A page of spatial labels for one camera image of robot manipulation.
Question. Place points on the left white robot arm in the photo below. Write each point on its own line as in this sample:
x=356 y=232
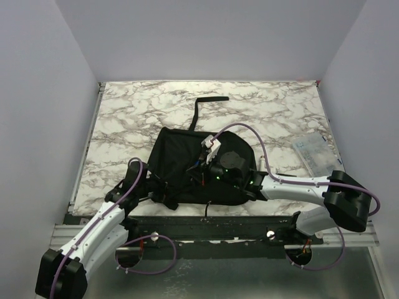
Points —
x=65 y=273

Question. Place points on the aluminium table edge rail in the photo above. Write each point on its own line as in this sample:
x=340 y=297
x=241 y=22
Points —
x=76 y=185

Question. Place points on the black student backpack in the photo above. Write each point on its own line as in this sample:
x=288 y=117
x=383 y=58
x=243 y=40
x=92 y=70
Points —
x=176 y=150

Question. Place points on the white correction pen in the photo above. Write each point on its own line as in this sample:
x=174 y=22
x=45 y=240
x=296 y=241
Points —
x=262 y=164

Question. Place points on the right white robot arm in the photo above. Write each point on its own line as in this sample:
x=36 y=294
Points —
x=339 y=199

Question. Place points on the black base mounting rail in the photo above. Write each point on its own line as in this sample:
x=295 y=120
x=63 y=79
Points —
x=211 y=237

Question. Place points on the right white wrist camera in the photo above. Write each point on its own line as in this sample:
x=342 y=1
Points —
x=211 y=146

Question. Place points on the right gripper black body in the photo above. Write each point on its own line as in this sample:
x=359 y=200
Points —
x=214 y=170

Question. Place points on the clear plastic pencil case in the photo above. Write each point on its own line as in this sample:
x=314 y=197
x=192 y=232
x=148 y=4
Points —
x=316 y=154

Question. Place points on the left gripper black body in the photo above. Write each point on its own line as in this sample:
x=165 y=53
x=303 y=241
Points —
x=154 y=186

